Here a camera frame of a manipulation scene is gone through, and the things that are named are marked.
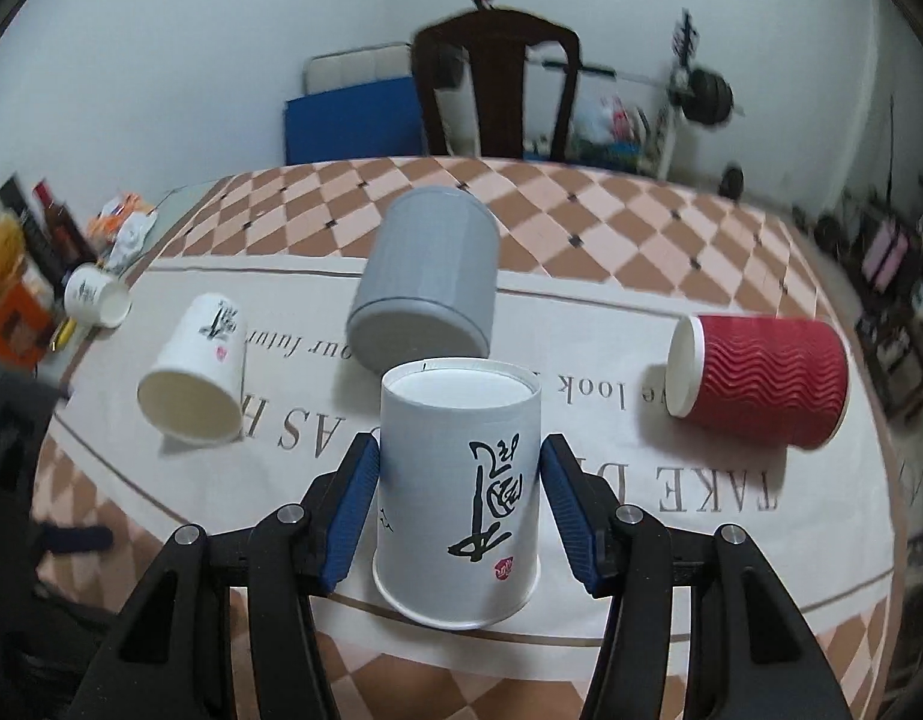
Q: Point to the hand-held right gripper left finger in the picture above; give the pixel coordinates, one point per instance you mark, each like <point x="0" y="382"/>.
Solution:
<point x="350" y="510"/>

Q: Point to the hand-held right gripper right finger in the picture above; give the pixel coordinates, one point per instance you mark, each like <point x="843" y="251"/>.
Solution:
<point x="570" y="514"/>

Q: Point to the white paper cup black print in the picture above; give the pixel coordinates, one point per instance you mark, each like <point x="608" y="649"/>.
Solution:
<point x="195" y="375"/>
<point x="461" y="495"/>

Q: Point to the red ripple paper cup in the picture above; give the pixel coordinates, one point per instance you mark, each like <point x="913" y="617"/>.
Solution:
<point x="761" y="379"/>

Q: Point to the grey ribbed paper cup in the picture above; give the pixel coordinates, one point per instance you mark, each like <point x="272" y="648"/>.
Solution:
<point x="428" y="285"/>

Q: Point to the small white paper cup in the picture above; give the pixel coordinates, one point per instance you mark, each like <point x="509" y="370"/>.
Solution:
<point x="94" y="296"/>

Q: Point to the yellow pen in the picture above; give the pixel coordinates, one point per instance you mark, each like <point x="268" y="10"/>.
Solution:
<point x="64" y="334"/>

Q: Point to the orange white snack packet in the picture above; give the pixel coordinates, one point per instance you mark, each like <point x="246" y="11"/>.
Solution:
<point x="124" y="229"/>

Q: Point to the black dumbbell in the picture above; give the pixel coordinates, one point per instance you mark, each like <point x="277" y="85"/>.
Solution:
<point x="731" y="180"/>

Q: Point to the blue folded mat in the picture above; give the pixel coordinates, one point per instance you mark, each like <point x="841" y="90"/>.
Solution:
<point x="349" y="127"/>

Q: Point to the orange box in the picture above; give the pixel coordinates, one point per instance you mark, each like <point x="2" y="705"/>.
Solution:
<point x="15" y="322"/>

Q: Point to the white weight rack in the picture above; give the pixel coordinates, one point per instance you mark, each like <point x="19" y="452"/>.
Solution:
<point x="668" y="127"/>

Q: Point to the dark bottle red cap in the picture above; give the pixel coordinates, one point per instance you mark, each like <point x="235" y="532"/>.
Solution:
<point x="60" y="229"/>

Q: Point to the pink case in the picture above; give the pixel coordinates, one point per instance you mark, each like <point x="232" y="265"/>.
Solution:
<point x="885" y="255"/>

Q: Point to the dark wooden chair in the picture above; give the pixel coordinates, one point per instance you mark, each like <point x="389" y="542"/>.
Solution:
<point x="499" y="82"/>

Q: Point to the barbell with black plates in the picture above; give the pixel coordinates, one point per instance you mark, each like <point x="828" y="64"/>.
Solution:
<point x="705" y="94"/>

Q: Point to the white folding bed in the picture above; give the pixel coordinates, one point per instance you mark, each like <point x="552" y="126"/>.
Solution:
<point x="356" y="64"/>

